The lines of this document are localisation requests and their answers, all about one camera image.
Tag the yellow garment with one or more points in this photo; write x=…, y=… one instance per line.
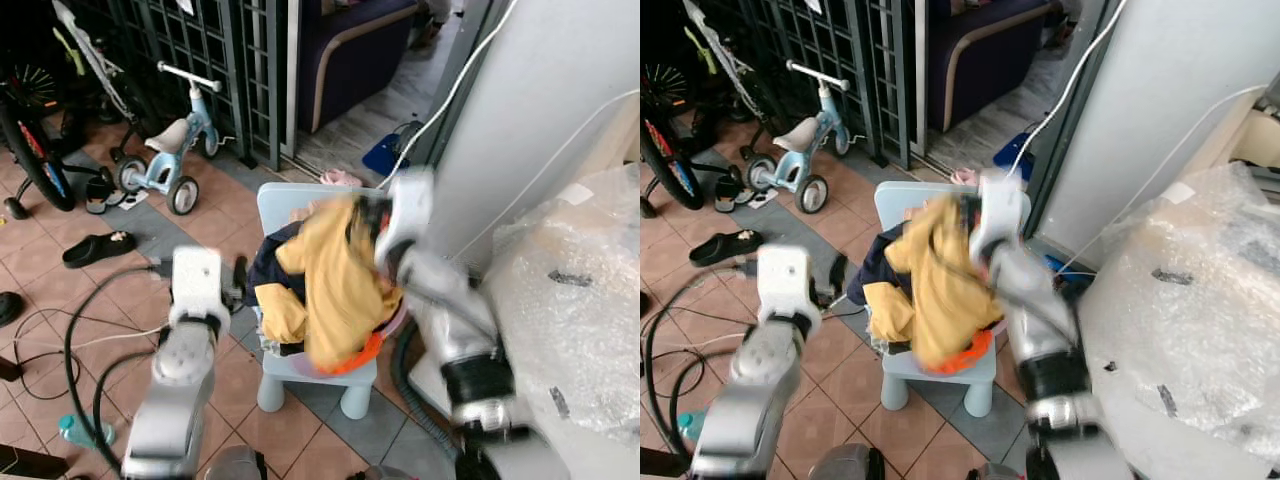
x=940, y=280
x=335, y=280

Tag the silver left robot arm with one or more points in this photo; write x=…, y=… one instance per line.
x=172, y=395
x=750, y=395

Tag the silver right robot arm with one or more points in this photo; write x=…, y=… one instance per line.
x=470, y=340
x=1045, y=340

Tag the navy blue garment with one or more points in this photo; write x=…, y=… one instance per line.
x=872, y=268
x=268, y=262

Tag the blue bag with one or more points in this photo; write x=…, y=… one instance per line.
x=1012, y=155
x=385, y=155

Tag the light blue child chair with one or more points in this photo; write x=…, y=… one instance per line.
x=900, y=205
x=285, y=205

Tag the black slipper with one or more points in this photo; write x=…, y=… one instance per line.
x=98, y=249
x=727, y=246

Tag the orange garment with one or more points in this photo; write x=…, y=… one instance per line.
x=360, y=355
x=972, y=352

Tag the dark sandal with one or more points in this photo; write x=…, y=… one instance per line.
x=728, y=193
x=100, y=195

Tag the light blue child tricycle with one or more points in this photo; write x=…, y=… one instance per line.
x=805, y=140
x=180, y=140

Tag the navy blue armchair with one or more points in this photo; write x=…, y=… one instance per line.
x=980, y=50
x=355, y=50

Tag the clear plastic bottle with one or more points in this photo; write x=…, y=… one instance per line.
x=690, y=425
x=85, y=431

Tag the black bicycle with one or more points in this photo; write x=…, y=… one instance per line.
x=668, y=140
x=30, y=140

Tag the black metal grid gate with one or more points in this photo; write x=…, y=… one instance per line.
x=190, y=40
x=830, y=40

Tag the black shoe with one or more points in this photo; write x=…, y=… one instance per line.
x=8, y=308

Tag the white green scooter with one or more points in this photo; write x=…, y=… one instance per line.
x=88, y=50
x=715, y=45

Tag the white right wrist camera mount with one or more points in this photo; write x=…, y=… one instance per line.
x=412, y=210
x=1000, y=210

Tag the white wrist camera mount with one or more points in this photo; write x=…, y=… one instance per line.
x=788, y=278
x=1000, y=210
x=412, y=210
x=198, y=280

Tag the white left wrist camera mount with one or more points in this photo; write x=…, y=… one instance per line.
x=788, y=278
x=198, y=280

